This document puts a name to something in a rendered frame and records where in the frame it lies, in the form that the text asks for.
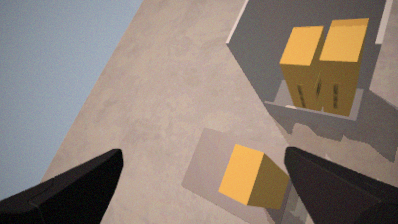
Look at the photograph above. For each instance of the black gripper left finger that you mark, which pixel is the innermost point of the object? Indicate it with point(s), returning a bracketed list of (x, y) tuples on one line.
[(80, 195)]

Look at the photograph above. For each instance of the grey open bin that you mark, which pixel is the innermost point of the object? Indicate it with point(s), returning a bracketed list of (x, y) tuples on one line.
[(261, 33)]

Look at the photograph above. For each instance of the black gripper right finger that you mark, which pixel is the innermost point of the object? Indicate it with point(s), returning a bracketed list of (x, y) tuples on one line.
[(334, 194)]

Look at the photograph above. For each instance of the yellow rectangular box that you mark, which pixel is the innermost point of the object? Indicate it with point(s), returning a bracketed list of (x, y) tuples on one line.
[(254, 179)]

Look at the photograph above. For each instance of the tan cardboard box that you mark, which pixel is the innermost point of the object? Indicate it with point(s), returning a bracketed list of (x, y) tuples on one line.
[(340, 64), (300, 64)]

